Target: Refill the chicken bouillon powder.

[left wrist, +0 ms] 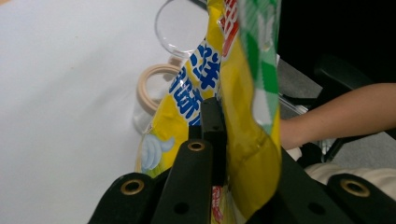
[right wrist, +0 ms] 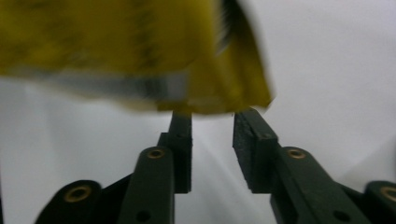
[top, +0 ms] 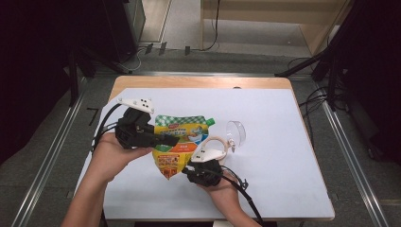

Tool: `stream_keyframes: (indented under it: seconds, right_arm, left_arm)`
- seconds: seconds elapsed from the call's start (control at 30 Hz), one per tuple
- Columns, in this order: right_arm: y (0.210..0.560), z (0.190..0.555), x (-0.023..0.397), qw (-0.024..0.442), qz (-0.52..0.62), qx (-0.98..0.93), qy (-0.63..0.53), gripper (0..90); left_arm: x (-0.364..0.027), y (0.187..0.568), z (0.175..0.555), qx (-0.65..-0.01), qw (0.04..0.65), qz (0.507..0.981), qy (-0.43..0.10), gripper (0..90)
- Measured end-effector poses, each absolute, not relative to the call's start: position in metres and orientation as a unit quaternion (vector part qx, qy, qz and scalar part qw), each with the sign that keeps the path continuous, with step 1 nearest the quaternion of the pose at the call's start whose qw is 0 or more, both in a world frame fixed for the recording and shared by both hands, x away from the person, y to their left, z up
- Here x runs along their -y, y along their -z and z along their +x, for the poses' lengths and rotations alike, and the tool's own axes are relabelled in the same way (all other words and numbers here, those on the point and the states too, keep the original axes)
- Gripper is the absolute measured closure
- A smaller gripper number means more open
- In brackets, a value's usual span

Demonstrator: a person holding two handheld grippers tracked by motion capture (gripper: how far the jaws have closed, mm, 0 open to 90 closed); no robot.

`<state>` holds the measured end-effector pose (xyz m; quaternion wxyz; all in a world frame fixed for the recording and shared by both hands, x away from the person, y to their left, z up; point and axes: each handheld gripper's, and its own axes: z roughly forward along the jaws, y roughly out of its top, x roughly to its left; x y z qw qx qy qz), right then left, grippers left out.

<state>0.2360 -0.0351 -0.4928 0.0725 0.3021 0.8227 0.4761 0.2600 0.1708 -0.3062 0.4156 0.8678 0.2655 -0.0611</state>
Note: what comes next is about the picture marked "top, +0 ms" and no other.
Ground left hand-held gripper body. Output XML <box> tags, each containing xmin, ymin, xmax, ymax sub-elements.
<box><xmin>114</xmin><ymin>97</ymin><xmax>156</xmax><ymax>150</ymax></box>

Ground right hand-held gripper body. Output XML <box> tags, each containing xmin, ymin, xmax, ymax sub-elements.
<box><xmin>188</xmin><ymin>148</ymin><xmax>227</xmax><ymax>187</ymax></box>

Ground colourful spouted refill pouch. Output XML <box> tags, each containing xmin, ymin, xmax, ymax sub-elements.
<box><xmin>151</xmin><ymin>113</ymin><xmax>217</xmax><ymax>181</ymax></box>

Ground person's right hand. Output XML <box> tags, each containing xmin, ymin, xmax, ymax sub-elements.
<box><xmin>197</xmin><ymin>175</ymin><xmax>243</xmax><ymax>216</ymax></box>

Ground person's left hand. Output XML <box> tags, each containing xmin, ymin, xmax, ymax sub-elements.
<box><xmin>89</xmin><ymin>131</ymin><xmax>154</xmax><ymax>183</ymax></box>

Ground white table mat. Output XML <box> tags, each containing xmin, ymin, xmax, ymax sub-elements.
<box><xmin>74</xmin><ymin>87</ymin><xmax>336</xmax><ymax>220</ymax></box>

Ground black metal stand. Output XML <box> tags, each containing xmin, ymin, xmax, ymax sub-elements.
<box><xmin>66</xmin><ymin>44</ymin><xmax>133</xmax><ymax>107</ymax></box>

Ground black cabinet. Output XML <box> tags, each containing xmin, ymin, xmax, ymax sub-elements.
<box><xmin>103</xmin><ymin>0</ymin><xmax>147</xmax><ymax>63</ymax></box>

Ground dark curtain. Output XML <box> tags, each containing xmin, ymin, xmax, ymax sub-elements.
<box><xmin>0</xmin><ymin>0</ymin><xmax>107</xmax><ymax>166</ymax></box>
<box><xmin>341</xmin><ymin>0</ymin><xmax>401</xmax><ymax>166</ymax></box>

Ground black tripod stand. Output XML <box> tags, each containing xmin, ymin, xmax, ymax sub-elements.
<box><xmin>273</xmin><ymin>0</ymin><xmax>373</xmax><ymax>103</ymax></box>

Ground light wooden shelf unit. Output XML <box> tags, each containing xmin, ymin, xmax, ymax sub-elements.
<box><xmin>200</xmin><ymin>0</ymin><xmax>352</xmax><ymax>57</ymax></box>

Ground right hand-held gripper black cable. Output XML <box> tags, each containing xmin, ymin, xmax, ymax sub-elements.
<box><xmin>217</xmin><ymin>165</ymin><xmax>265</xmax><ymax>227</ymax></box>

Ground white floor cable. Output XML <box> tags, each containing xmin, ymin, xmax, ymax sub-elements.
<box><xmin>121</xmin><ymin>46</ymin><xmax>148</xmax><ymax>72</ymax></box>

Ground short metal floor rail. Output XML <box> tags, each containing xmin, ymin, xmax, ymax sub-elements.
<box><xmin>94</xmin><ymin>70</ymin><xmax>316</xmax><ymax>79</ymax></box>

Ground long metal floor rail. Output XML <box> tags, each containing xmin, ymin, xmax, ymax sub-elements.
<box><xmin>10</xmin><ymin>79</ymin><xmax>89</xmax><ymax>227</ymax></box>
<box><xmin>321</xmin><ymin>99</ymin><xmax>391</xmax><ymax>227</ymax></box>

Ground black floor cables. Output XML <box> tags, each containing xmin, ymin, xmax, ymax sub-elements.
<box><xmin>287</xmin><ymin>56</ymin><xmax>336</xmax><ymax>149</ymax></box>

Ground hanging black cable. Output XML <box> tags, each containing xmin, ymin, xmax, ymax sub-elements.
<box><xmin>200</xmin><ymin>0</ymin><xmax>222</xmax><ymax>52</ymax></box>

